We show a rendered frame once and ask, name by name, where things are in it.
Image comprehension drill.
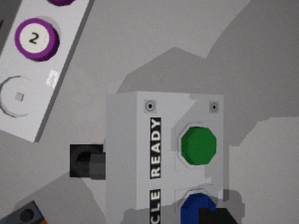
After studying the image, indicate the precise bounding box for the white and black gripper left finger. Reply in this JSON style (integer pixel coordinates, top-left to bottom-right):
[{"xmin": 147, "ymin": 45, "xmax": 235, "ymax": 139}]
[{"xmin": 198, "ymin": 208, "xmax": 221, "ymax": 224}]

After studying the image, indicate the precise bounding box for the light grey tray panel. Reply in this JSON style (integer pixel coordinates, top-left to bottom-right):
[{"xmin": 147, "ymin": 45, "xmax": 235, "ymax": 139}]
[{"xmin": 0, "ymin": 0, "xmax": 94, "ymax": 142}]

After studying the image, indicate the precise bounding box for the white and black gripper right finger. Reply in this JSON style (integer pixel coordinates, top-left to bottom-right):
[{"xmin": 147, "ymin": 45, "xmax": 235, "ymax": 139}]
[{"xmin": 213, "ymin": 208, "xmax": 237, "ymax": 224}]

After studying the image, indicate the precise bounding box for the purple screw cap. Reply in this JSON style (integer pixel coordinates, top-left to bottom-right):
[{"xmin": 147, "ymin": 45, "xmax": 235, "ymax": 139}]
[
  {"xmin": 48, "ymin": 0, "xmax": 75, "ymax": 7},
  {"xmin": 15, "ymin": 18, "xmax": 60, "ymax": 62}
]

